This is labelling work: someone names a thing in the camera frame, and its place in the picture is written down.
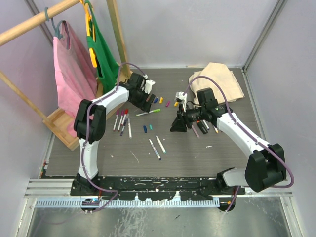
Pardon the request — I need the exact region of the dark purple marker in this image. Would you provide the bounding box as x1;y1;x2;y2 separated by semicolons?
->
120;115;129;136

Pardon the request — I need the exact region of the yellow clothes hanger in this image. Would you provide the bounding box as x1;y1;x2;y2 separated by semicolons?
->
80;0;98;68

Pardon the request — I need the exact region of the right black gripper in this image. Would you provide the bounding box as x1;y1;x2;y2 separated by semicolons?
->
170;103;206;133

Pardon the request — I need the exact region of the green shirt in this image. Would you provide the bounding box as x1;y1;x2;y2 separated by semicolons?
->
85;0;119;94

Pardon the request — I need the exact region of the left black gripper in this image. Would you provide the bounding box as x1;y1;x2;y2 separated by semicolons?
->
129;87;155;112

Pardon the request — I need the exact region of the grey clothes hanger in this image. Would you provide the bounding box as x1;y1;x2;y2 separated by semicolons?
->
44;6;69;40

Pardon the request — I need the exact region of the slotted cable duct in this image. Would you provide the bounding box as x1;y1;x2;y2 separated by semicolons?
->
35;197;220;208

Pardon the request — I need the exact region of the white grey marker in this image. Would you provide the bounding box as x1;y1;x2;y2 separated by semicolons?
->
128;118;132;139

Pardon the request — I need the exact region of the beige cloth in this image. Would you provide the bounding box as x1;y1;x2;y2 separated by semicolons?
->
189;63;244;104

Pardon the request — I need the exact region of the pink pen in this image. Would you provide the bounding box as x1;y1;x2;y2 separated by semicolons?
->
192;125;200;138

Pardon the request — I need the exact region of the orange black highlighter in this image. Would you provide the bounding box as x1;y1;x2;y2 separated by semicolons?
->
197;120;208;134

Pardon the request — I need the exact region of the wooden clothes rack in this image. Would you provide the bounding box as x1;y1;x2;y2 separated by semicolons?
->
0;0;127;151

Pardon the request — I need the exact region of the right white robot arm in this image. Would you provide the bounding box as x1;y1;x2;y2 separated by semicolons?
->
170;88;287;195

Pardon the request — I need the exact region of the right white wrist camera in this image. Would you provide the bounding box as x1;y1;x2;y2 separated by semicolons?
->
175;91;188;112

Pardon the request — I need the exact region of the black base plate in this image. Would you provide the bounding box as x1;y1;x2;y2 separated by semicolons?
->
70;176;236;201

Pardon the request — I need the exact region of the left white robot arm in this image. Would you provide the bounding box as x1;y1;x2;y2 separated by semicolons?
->
74;73;156;196

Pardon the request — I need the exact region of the red cap marker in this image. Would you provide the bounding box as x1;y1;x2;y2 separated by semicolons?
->
121;109;128;127

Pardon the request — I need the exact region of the pink shirt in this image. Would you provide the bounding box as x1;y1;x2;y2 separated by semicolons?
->
52;20;99;137

